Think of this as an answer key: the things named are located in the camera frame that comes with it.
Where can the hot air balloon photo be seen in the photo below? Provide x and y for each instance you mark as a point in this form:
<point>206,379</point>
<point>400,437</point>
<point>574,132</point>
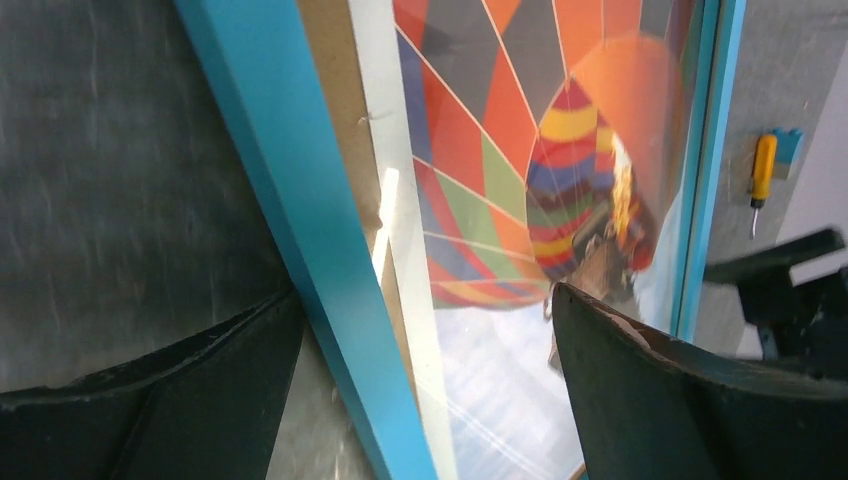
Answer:
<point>523,144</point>

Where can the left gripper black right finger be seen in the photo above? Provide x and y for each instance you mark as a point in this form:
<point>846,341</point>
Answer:
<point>651,406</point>

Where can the blue picture frame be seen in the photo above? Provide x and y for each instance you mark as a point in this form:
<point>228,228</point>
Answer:
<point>287,78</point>

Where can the small blue eraser block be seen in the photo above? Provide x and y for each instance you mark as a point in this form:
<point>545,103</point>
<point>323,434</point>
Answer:
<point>788,150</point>

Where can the yellow handled screwdriver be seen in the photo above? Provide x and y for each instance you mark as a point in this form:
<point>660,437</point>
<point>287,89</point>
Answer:
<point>762,173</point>

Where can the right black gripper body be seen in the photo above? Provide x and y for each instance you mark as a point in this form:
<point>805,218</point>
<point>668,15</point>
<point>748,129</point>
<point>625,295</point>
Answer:
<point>801,327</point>

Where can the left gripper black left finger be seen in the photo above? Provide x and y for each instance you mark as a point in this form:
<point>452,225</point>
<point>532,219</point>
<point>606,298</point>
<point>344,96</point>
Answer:
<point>206,407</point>

